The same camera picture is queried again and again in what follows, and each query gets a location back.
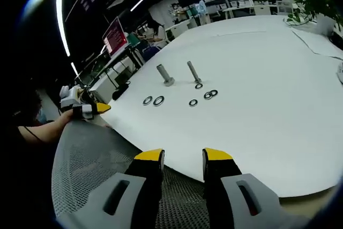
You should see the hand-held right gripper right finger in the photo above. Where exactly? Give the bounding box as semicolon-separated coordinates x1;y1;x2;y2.
202;147;311;229

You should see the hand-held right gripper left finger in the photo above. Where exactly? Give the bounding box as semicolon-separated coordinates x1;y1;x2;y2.
57;148;166;229

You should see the thick threaded stud bolt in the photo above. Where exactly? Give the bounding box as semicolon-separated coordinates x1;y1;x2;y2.
156;63;176;87

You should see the thin threaded stud bolt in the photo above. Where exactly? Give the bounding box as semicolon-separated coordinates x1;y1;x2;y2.
187;61;203;84

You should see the black object on table edge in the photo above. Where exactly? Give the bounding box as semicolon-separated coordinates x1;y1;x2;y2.
112;83;130;101

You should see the white object at table edge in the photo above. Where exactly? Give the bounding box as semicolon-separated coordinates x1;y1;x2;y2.
335;62;343;84

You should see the white side desk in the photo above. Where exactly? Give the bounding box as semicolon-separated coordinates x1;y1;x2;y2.
90;48;140;104

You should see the person's head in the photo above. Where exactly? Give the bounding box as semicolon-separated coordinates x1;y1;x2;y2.
14;91;48;127

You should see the grey mesh chair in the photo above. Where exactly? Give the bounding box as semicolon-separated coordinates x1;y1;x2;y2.
50;120;212;229

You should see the monitor with red screen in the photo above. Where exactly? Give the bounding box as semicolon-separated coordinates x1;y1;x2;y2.
102;16;128;57

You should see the long ceiling light strip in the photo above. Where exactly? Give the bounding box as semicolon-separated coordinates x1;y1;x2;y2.
55;0;72;57

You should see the person's dark clothing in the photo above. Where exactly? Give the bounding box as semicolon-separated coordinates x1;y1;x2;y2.
0;124;64;229

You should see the white plant pot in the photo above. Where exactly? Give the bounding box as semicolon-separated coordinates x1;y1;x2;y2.
316;13;338;36

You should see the thin cable on table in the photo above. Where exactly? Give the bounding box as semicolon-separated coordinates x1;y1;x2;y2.
291;29;343;61

